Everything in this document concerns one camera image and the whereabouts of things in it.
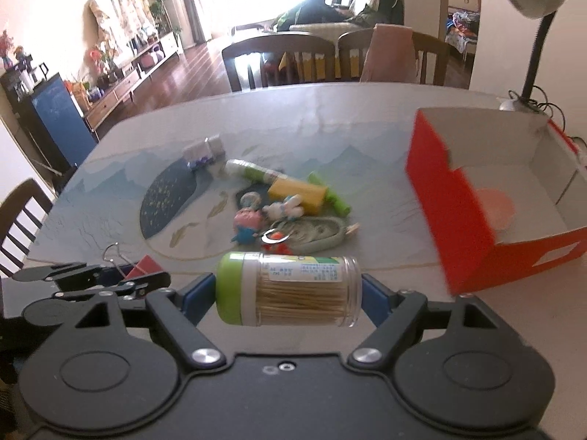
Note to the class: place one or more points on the wooden clothespin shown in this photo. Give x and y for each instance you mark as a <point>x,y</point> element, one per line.
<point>352,229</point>

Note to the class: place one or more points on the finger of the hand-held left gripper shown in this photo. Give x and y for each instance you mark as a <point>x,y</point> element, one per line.
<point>133,285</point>
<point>64,271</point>

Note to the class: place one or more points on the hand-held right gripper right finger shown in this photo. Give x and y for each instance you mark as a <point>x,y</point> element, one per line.
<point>373,300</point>

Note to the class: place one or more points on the clear toothpick jar green lid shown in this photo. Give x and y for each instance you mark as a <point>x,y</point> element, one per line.
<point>293,291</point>

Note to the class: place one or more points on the pink cloth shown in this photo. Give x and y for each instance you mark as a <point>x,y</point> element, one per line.
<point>390,55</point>

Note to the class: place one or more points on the red card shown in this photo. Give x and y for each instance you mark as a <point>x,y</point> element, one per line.
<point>144,266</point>

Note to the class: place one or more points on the black blue cabinet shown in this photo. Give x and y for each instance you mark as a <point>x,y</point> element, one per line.
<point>55,119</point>

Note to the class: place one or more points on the low wooden cabinet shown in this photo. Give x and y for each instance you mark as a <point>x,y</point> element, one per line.
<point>124,85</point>

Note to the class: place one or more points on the dark clothes pile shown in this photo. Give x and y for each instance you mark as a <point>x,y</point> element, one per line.
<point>312,11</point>

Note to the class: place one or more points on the red cardboard box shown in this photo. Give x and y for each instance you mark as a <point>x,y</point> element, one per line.
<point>458,220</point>

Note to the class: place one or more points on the dark wooden dining chair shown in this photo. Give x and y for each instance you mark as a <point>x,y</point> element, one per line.
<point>275,48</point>

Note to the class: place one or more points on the green marker pen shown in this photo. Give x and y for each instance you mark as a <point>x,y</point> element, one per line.
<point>337,199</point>

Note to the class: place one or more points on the white rabbit toy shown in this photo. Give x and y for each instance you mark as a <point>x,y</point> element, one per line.
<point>284,207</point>

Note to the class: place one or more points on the floral hanging cloth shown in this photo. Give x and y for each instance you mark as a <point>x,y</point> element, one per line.
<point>119,13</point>

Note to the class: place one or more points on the pink pig toy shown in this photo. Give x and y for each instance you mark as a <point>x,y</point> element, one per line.
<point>247,224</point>

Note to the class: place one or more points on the bed with colourful bedding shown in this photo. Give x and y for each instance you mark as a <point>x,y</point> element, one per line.
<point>461,27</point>

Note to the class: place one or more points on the white green glue tube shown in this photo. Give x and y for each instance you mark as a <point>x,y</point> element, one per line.
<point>252,170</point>

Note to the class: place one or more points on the green potted plant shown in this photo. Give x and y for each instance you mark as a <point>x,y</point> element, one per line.
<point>159,4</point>

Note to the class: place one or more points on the dark slatted wooden chair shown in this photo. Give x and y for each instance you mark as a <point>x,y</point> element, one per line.
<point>20,229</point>

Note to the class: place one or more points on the pale blue correction tape dispenser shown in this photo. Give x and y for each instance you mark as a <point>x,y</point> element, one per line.
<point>321,233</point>

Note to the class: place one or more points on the round swirl lollipop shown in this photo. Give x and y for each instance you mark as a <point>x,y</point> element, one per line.
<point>251,200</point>

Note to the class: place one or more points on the wooden chair with pink cloth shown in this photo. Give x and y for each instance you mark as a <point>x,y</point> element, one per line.
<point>433,55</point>

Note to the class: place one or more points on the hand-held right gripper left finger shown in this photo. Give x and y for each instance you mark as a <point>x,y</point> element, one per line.
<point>198,295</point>

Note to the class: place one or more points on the grey curtain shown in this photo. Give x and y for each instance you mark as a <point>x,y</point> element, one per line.
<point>192,4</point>

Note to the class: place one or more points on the beige sofa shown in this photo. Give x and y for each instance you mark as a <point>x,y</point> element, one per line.
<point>367,4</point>

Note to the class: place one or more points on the yellow cardboard box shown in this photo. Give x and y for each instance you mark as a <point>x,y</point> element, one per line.
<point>298,194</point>

